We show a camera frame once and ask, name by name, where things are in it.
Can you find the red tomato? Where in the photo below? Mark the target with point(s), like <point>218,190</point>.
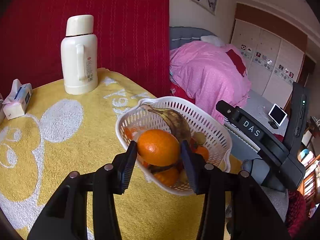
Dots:
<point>193,145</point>

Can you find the grey bed headboard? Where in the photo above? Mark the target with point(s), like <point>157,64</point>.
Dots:
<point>182,35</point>

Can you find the red curtain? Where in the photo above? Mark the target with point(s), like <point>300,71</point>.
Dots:
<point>47,40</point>

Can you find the orange in basket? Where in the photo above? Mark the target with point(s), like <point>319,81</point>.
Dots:
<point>201,150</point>

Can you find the small brown longan fruit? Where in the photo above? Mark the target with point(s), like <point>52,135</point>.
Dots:
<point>199,138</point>

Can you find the white tablet on stand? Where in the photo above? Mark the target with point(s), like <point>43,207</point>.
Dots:
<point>278,115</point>

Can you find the overripe brown banana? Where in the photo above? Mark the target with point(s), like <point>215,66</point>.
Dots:
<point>176,122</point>

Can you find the white wardrobe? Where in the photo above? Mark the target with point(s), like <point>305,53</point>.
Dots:
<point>273,64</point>

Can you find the orange mandarin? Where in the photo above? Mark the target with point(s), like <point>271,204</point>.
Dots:
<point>158,147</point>

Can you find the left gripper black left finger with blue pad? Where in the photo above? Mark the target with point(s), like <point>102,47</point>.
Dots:
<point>65,214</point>

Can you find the cream thermos flask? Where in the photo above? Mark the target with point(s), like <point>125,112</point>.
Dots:
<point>79,55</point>

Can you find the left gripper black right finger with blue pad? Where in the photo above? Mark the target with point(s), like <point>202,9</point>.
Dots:
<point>253,215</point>

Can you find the yellow white towel cloth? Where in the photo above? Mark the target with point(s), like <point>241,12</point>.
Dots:
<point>61,133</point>

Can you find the pink duvet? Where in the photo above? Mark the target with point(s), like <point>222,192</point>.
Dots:
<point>208,74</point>

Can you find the tissue pack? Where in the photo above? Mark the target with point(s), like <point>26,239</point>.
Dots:
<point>16,103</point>

